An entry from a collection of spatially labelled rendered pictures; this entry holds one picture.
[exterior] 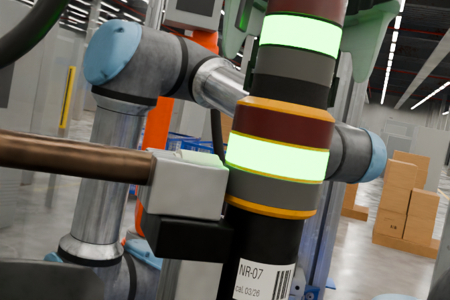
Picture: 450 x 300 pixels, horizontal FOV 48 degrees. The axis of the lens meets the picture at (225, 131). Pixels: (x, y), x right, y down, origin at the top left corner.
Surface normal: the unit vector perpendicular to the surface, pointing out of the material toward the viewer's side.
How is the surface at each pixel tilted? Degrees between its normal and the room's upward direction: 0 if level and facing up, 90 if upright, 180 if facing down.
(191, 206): 90
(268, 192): 90
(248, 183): 90
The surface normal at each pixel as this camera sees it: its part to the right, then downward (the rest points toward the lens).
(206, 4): 0.18, 0.09
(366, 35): -0.97, -0.11
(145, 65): 0.60, 0.23
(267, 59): -0.79, -0.12
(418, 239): -0.28, 0.00
